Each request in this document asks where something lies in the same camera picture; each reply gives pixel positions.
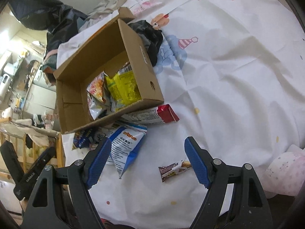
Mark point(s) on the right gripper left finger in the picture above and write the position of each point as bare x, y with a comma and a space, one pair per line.
60, 198

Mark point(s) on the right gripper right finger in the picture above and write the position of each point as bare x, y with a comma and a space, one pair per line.
249, 207

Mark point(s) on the brown chocolate wafer bar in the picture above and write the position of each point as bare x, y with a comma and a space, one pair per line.
174, 169

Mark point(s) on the yellow blue snack packet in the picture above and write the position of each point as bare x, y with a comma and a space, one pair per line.
84, 138

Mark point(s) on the white blue snack bag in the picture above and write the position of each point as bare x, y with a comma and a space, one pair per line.
126, 138

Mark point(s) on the white orange snack bag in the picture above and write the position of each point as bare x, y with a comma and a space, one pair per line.
98, 97

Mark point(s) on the yellow green chip bag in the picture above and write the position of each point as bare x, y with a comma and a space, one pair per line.
123, 88

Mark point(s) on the red white carton box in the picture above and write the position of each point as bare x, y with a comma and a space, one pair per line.
161, 114

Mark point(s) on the white printed bed sheet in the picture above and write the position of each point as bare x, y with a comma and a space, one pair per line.
233, 71

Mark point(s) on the dark grey cloth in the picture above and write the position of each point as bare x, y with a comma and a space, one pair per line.
151, 38

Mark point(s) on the wooden crib rail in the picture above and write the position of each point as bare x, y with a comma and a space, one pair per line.
30, 142

